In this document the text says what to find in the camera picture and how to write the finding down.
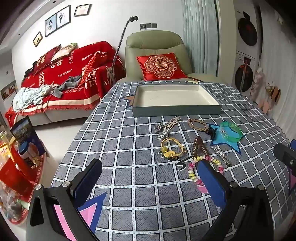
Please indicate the black hair claw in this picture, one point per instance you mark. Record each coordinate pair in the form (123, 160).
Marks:
(212, 132)

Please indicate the dark blue printed box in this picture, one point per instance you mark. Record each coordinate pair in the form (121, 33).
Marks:
(22, 129)

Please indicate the white sheer curtain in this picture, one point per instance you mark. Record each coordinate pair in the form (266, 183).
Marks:
(277, 64)

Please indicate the white and green pillow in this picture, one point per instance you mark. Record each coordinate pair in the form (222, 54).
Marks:
(63, 51)

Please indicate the red tasseled pillow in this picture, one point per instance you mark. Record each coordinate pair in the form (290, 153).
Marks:
(90, 67)

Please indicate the gooseneck phone holder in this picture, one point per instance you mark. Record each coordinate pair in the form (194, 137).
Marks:
(121, 37)

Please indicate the white plush bouquet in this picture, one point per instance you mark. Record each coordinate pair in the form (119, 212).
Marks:
(257, 78)

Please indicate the white flower ornament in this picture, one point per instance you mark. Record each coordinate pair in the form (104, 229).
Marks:
(268, 85)

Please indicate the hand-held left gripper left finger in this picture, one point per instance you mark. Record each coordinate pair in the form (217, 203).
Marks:
(86, 183)

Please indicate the red embroidered cushion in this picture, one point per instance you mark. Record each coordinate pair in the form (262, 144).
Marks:
(159, 66)

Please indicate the black framed certificate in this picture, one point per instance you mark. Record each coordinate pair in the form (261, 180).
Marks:
(82, 10)

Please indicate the green leather armchair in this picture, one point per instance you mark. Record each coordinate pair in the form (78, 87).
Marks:
(150, 44)

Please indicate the red printed blanket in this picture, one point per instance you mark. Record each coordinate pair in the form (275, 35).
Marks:
(69, 67)

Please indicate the dark wall socket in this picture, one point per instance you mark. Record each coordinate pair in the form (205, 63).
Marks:
(150, 25)

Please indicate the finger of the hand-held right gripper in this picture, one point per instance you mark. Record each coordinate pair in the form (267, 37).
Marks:
(285, 155)

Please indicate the silver heart hair clip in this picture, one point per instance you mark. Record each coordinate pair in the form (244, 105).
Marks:
(159, 128)

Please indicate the black framed couple photo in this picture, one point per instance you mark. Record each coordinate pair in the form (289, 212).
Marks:
(63, 17)

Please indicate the grey clothing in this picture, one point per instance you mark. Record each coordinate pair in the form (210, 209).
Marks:
(69, 82)

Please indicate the beige bow hair clip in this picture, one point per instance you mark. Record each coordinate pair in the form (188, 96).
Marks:
(174, 120)

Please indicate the green translucent bangle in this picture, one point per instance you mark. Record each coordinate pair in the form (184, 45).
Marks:
(230, 136)

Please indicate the small silver hair clip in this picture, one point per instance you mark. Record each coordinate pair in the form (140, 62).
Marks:
(162, 136)

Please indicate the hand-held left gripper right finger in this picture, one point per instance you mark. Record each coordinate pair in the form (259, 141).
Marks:
(212, 183)

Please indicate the red lettered pillow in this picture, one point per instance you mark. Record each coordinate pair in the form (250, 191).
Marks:
(45, 59)

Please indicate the yellow bottle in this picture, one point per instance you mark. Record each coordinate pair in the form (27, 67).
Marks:
(4, 148)

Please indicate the small black picture frame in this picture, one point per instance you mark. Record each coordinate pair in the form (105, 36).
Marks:
(37, 39)

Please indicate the black framed portrait photo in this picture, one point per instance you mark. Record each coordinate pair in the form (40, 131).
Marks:
(50, 25)

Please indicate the pink slippers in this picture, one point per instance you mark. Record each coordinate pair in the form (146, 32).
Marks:
(264, 106)

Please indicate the small wall photo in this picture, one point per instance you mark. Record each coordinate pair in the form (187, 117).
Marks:
(9, 90)

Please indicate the grey sofa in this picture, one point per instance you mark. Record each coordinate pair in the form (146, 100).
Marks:
(57, 115)

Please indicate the grey plaid tablecloth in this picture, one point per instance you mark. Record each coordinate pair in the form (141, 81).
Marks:
(129, 162)

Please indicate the white dryer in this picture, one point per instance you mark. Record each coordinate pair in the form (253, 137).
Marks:
(247, 27)

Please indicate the blue lid jar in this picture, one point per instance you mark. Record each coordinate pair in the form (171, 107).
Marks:
(25, 150)

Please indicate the brown slipper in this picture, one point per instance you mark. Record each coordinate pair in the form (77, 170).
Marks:
(275, 93)

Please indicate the red lacquer tray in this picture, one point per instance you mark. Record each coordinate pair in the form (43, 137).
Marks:
(17, 219)

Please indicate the white hanging cloth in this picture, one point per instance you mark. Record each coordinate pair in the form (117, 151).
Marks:
(279, 19)

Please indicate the light blue cloth pile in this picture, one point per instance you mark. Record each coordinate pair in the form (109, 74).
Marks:
(30, 95)

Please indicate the grey tray with white inside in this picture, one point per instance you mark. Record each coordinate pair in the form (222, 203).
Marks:
(175, 95)

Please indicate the red patterned stick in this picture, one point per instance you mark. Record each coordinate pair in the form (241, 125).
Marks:
(194, 79)

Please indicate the white washing machine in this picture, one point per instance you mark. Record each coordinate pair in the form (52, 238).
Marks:
(245, 74)

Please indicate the green curtain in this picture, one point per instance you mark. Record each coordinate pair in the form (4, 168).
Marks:
(198, 34)

